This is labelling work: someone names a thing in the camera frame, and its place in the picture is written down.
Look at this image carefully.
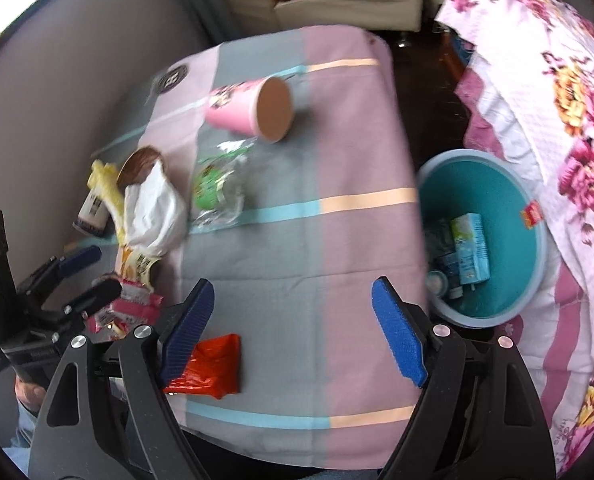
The floral pink quilt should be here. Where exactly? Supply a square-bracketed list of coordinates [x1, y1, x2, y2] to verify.
[434, 0, 594, 466]

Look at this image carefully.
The yellow orange snack packet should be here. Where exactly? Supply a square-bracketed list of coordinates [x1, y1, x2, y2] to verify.
[114, 245, 163, 293]

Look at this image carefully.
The person's left hand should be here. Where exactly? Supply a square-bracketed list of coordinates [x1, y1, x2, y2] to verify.
[14, 375, 48, 416]

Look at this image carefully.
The small white plastic cup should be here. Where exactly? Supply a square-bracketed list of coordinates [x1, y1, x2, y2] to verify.
[425, 270, 448, 298]

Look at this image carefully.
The small white dark bottle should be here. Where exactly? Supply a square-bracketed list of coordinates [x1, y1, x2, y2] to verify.
[73, 187, 112, 237]

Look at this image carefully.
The orange wooden furniture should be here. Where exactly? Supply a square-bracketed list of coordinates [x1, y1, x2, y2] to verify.
[439, 30, 475, 81]

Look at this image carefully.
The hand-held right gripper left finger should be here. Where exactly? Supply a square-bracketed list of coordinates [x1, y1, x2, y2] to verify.
[27, 277, 216, 480]

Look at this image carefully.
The pink white snack packet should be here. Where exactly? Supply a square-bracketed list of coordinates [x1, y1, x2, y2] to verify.
[84, 275, 164, 336]

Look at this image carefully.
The clear green snack wrapper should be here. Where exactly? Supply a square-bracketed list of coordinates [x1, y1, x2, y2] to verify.
[189, 140, 258, 233]

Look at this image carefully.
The orange red foil packet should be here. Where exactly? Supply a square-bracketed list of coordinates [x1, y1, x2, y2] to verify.
[163, 333, 242, 400]

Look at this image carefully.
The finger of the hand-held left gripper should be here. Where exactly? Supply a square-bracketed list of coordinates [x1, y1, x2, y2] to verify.
[57, 277, 124, 322]
[19, 245, 102, 297]

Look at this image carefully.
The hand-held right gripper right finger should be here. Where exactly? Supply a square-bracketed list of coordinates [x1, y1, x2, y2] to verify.
[371, 276, 558, 480]

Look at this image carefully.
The person's jeans leg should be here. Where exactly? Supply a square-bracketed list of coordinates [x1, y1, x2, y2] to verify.
[4, 400, 42, 466]

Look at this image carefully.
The green white drink carton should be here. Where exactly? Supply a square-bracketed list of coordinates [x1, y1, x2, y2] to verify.
[450, 212, 492, 285]

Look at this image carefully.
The yellow crumpled wrapper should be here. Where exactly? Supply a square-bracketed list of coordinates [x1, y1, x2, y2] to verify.
[88, 160, 128, 241]

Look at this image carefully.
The pink paper cup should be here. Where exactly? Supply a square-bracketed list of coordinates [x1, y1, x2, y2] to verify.
[204, 76, 295, 143]

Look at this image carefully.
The dark green packet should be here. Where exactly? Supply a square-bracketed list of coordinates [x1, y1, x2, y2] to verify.
[423, 217, 458, 261]

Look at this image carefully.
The teal plastic bin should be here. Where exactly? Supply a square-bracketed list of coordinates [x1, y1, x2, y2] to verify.
[417, 149, 548, 328]

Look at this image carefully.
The brown coconut shell bowl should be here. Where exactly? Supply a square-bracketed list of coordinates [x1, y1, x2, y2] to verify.
[116, 146, 170, 196]

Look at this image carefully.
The beige sofa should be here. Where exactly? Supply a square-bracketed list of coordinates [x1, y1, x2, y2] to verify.
[204, 0, 425, 41]

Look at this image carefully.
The plaid pink grey tablecloth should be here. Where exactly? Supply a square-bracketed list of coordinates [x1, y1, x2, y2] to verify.
[89, 25, 430, 466]

